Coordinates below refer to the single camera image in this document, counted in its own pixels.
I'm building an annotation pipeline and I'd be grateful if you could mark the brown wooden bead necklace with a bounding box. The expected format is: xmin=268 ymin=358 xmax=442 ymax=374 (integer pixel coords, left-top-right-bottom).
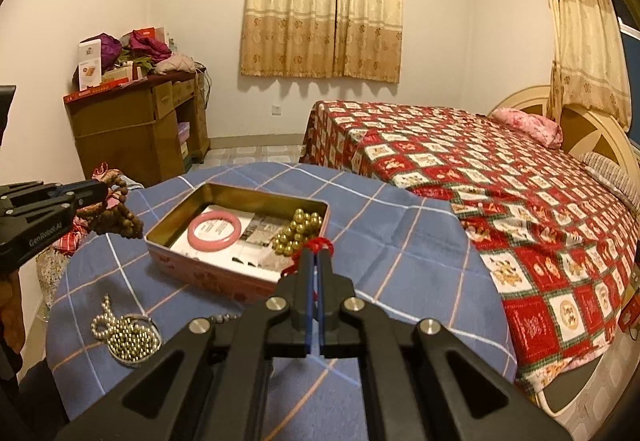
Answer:
xmin=75 ymin=166 xmax=146 ymax=241

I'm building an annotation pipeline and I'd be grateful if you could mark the silver metal bangle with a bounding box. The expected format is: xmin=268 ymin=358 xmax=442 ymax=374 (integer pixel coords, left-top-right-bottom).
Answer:
xmin=106 ymin=314 xmax=163 ymax=366

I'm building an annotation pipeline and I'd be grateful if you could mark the grey metallic bead necklace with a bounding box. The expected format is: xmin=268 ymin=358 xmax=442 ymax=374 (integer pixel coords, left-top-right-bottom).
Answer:
xmin=106 ymin=314 xmax=163 ymax=364

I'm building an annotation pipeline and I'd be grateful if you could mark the pink jade bangle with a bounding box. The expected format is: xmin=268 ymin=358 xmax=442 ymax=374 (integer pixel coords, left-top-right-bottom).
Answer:
xmin=186 ymin=210 xmax=242 ymax=253

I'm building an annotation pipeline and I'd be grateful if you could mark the red string tassel charm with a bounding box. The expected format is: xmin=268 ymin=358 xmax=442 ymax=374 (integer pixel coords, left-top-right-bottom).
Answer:
xmin=280 ymin=236 xmax=334 ymax=277

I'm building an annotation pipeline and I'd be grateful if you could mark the golden pearl bracelet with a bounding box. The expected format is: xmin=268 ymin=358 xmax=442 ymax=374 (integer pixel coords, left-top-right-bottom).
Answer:
xmin=271 ymin=207 xmax=324 ymax=257

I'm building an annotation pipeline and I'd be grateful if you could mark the pile of clothes on floor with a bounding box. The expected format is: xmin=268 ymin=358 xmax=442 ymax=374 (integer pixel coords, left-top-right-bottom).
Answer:
xmin=36 ymin=162 xmax=128 ymax=310

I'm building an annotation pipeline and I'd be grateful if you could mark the white product box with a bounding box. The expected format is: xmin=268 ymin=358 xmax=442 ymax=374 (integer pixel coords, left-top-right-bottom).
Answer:
xmin=78 ymin=39 xmax=102 ymax=91

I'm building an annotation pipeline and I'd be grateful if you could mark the flat red box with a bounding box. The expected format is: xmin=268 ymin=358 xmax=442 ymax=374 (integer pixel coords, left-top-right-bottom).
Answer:
xmin=63 ymin=78 xmax=130 ymax=105

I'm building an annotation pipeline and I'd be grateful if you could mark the purple cloth bundle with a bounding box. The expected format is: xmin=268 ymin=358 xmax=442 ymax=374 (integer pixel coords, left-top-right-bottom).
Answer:
xmin=98 ymin=32 xmax=122 ymax=72

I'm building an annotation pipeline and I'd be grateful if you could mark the blue plaid tablecloth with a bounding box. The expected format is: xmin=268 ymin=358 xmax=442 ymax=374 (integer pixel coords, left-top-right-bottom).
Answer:
xmin=44 ymin=161 xmax=519 ymax=441

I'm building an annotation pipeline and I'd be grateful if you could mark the pink metal tin box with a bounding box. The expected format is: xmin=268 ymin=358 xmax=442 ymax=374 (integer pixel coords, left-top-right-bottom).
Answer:
xmin=144 ymin=182 xmax=330 ymax=303

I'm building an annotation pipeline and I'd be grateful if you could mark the printed paper in tin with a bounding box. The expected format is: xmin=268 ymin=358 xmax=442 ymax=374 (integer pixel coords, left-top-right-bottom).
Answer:
xmin=170 ymin=205 xmax=293 ymax=282

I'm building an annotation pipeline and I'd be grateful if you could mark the magenta cloth bundle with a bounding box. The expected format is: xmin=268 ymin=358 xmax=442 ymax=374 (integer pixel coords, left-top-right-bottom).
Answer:
xmin=129 ymin=30 xmax=171 ymax=63

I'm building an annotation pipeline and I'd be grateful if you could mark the brown wooden desk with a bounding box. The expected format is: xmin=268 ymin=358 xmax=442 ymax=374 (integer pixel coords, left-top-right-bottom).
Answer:
xmin=64 ymin=71 xmax=210 ymax=186

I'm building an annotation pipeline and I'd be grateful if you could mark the pink folded cloth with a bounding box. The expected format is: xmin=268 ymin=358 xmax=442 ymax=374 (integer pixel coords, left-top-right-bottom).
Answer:
xmin=154 ymin=52 xmax=196 ymax=75

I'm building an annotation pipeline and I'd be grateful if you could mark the red patterned bedspread bed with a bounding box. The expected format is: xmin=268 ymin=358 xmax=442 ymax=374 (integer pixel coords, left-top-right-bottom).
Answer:
xmin=302 ymin=101 xmax=638 ymax=395

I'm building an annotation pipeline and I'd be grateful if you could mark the pink floral pillow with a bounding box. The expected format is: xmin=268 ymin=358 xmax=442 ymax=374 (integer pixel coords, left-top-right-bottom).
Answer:
xmin=489 ymin=107 xmax=564 ymax=149

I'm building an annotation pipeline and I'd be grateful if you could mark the striped grey pillow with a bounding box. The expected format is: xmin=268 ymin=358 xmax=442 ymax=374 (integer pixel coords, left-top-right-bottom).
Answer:
xmin=579 ymin=152 xmax=640 ymax=216

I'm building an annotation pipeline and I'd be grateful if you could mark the cream wooden headboard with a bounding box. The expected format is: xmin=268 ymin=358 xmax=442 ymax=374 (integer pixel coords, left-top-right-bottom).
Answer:
xmin=497 ymin=86 xmax=639 ymax=182

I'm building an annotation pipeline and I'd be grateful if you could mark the beige window curtain centre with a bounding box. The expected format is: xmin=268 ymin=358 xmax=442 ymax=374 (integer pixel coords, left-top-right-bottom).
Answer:
xmin=240 ymin=0 xmax=404 ymax=84

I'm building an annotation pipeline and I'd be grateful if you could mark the beige curtain right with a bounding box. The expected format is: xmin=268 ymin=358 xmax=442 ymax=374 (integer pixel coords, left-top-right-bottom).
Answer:
xmin=548 ymin=0 xmax=632 ymax=131

